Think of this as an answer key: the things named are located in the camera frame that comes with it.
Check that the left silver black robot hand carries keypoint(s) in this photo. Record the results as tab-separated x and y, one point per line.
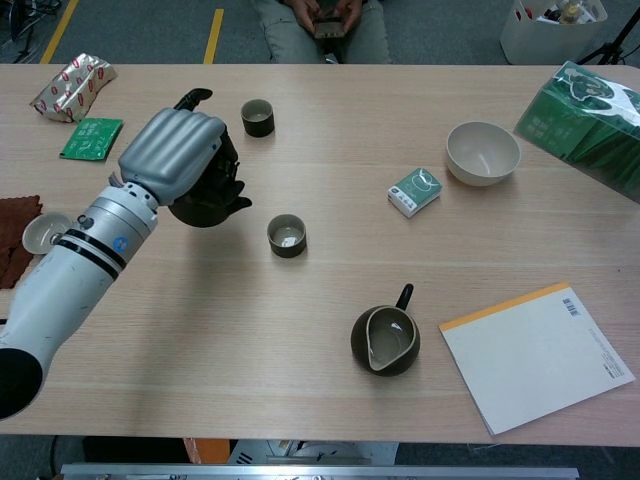
170	150

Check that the black cast iron teapot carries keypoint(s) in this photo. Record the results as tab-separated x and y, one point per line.
205	216

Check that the dark olive ceramic cup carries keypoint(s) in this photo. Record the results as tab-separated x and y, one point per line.
287	251
257	129

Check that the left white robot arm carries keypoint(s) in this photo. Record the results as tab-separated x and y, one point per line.
65	300

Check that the robot base chassis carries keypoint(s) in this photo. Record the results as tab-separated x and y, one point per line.
310	452

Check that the green tea sachet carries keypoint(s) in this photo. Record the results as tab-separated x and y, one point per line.
90	140

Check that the gold red foil bag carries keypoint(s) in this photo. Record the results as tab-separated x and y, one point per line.
70	90

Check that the small pale shallow teacup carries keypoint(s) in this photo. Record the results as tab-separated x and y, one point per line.
37	235

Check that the seated person grey trousers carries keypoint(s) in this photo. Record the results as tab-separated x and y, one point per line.
290	45

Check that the brown cloth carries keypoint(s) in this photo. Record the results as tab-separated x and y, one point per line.
10	225

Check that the brown handheld device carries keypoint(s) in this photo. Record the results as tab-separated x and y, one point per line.
330	29

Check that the green tissue pack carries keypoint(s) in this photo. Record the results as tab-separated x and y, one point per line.
415	192

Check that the dark ceramic pouring pitcher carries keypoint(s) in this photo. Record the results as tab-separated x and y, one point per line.
360	345

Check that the orange object under table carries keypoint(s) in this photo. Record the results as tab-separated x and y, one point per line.
202	452

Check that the beige ceramic bowl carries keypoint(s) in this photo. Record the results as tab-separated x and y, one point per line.
480	172

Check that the white storage bin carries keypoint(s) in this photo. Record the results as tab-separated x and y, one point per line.
545	42

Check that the large green tea package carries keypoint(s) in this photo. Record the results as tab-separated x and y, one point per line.
575	135

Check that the white notepad orange strip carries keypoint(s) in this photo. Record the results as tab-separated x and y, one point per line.
535	360

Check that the black tripod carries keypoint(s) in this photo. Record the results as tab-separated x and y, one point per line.
607	50

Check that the aluminium rail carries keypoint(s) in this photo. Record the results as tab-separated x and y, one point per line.
320	472

